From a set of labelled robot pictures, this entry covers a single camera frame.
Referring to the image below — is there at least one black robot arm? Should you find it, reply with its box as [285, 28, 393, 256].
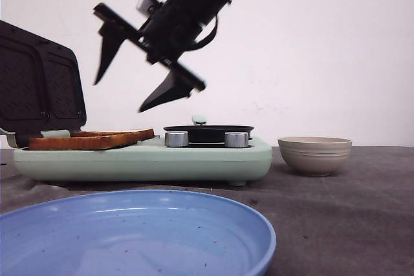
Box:
[94, 0, 231, 112]

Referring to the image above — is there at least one left silver control knob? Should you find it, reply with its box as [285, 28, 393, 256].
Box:
[164, 131, 189, 147]

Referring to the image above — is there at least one cream ribbed bowl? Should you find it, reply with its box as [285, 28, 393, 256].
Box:
[278, 136, 352, 176]

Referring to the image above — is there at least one white bread slice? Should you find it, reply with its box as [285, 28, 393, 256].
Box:
[28, 135, 137, 151]
[71, 129, 155, 141]

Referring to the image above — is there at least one mint green breakfast maker base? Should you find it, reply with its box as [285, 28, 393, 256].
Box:
[14, 135, 272, 185]

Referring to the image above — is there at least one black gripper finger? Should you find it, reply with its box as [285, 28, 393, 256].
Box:
[94, 21, 127, 85]
[139, 72, 191, 112]

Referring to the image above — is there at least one breakfast maker hinged lid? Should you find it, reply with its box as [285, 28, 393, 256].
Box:
[1, 21, 87, 148]

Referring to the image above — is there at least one silver control knob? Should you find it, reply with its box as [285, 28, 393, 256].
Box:
[164, 131, 189, 147]
[224, 131, 249, 148]

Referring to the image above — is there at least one blue round plate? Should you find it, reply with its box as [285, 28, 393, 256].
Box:
[1, 189, 277, 275]

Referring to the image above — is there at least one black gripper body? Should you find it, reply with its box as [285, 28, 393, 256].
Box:
[94, 0, 231, 90]

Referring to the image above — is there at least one right silver control knob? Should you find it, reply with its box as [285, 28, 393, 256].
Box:
[224, 131, 249, 148]

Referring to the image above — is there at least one black round frying pan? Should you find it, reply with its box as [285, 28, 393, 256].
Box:
[163, 124, 254, 143]

